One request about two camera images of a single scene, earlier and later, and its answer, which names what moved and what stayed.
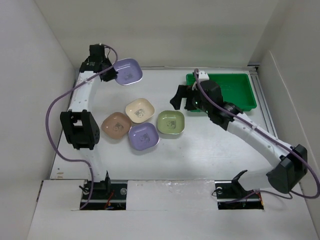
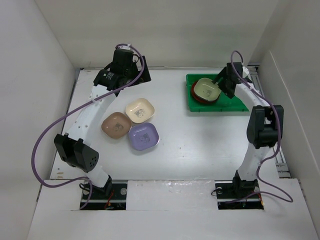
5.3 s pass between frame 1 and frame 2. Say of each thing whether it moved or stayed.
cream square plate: stayed
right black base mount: stayed
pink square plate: stayed
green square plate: moved
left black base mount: stayed
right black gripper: moved
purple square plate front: stayed
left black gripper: moved
